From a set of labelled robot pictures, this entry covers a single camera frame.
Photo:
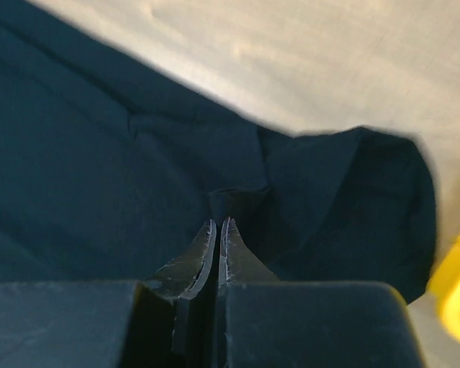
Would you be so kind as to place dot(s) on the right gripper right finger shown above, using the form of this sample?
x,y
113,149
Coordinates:
x,y
262,321

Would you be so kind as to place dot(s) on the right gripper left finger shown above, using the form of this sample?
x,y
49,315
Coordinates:
x,y
159,322

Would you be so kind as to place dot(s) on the black t-shirt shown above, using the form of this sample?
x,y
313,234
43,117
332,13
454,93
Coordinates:
x,y
108,169

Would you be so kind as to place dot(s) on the yellow plastic tray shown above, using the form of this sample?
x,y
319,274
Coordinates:
x,y
444,285

